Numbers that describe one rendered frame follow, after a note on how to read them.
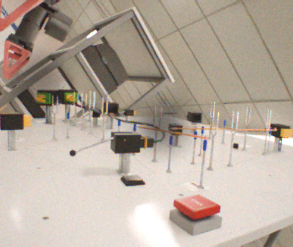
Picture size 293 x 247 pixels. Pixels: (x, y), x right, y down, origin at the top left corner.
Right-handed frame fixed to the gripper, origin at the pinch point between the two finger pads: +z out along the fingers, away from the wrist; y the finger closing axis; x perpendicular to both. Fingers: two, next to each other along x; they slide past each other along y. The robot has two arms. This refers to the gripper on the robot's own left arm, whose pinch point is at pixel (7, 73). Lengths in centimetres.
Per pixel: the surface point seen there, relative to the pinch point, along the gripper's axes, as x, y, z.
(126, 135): -28.0, -25.2, 4.5
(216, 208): -35, -50, 11
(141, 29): -48, 67, -62
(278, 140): -83, -16, -14
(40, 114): -18, 74, 4
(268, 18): -171, 109, -163
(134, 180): -31.3, -29.7, 12.3
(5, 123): -4.8, 0.9, 12.3
